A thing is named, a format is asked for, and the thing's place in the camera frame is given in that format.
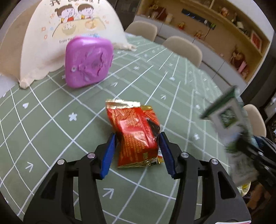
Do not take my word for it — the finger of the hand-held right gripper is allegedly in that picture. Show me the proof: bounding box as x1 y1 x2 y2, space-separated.
236 139 262 164
252 135 276 152

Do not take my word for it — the wooden shelf unit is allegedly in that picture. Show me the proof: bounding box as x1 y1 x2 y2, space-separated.
134 0 272 83

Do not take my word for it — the decorative doll bouquet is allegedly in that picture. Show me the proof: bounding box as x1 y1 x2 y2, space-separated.
229 46 249 74

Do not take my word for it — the red snack packet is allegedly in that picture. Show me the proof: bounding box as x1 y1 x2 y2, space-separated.
105 99 162 169

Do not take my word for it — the black equipment stand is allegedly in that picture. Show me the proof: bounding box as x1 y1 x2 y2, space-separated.
262 93 276 138

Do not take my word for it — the tall doll ornament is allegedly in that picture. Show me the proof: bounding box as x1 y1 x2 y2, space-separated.
148 1 167 20

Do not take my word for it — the purple square box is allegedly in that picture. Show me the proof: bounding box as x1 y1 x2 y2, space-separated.
65 36 114 88

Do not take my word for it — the black power strip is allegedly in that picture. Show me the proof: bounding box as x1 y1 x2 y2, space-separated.
182 8 216 29

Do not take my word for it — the person's right forearm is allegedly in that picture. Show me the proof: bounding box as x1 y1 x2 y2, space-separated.
246 183 269 210

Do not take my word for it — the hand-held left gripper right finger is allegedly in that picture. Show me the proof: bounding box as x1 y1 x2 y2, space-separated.
158 131 252 224

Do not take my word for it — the green checked tablecloth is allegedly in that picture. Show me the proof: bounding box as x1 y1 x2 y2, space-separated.
0 32 246 224

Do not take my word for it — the beige chair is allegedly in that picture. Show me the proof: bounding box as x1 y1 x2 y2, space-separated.
162 36 203 68
242 104 267 138
125 21 158 43

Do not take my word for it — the red framed picture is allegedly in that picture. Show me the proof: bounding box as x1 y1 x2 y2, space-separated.
250 30 263 52

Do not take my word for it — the printed mesh food cover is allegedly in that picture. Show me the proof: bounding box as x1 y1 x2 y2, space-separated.
0 0 137 89

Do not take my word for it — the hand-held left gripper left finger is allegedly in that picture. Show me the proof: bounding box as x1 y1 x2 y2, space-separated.
29 132 118 224

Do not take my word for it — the green white snack packet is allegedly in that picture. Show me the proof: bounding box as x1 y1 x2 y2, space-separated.
199 86 257 187

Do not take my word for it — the panda plush toy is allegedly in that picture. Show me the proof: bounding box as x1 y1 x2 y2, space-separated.
235 20 247 33

